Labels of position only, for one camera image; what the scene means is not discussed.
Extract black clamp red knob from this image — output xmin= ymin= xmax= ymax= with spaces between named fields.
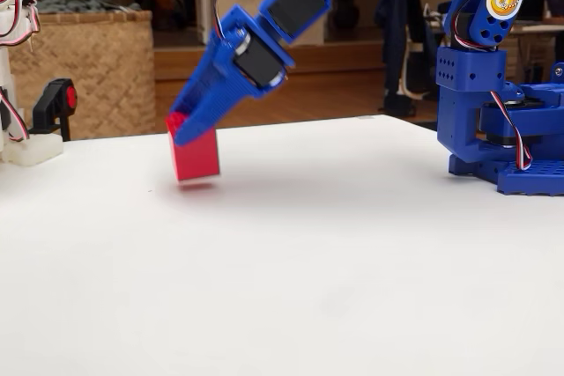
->
xmin=28 ymin=77 xmax=79 ymax=143

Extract woven basket planter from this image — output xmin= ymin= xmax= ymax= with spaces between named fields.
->
xmin=8 ymin=10 xmax=158 ymax=142

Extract grey pebbles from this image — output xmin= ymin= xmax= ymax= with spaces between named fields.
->
xmin=34 ymin=0 xmax=143 ymax=15

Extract red lego block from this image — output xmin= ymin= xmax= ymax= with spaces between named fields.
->
xmin=165 ymin=110 xmax=221 ymax=184

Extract red white black base cable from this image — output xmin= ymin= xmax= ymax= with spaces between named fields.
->
xmin=490 ymin=91 xmax=534 ymax=171

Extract dark blue jacket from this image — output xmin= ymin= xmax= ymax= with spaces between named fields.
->
xmin=375 ymin=0 xmax=436 ymax=102

